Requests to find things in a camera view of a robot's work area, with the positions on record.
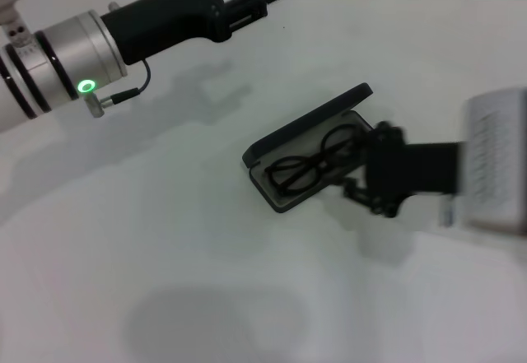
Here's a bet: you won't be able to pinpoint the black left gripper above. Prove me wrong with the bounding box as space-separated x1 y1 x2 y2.
100 0 285 67

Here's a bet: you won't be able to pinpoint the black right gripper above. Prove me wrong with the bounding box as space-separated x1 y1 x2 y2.
339 121 465 220

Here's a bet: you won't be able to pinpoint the black glasses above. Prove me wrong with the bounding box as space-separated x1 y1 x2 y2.
263 123 362 199

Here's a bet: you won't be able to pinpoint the black glasses case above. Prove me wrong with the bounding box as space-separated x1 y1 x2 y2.
241 82 376 216

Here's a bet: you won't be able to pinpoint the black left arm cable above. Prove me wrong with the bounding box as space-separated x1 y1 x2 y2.
83 57 152 119

